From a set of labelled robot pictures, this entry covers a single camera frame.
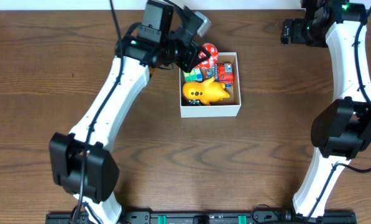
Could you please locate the red polyhedral die ball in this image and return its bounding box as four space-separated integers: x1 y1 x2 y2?
196 43 219 70

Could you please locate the multicoloured puzzle cube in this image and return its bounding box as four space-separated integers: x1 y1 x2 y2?
183 68 203 82

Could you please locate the red toy fire truck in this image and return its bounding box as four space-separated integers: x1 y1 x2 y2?
205 63 234 88

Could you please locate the yellow rubber duck toy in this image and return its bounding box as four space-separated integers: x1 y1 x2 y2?
182 77 231 106

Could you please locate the small black round cap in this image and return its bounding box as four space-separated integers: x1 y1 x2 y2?
188 100 202 106

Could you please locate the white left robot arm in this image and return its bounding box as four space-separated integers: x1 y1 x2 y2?
48 1 211 223

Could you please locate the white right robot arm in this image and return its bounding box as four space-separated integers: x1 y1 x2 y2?
280 0 371 223

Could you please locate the beige cardboard box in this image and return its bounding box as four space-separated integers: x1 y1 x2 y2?
180 52 242 118

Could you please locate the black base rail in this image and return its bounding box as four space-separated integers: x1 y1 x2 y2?
45 203 357 224

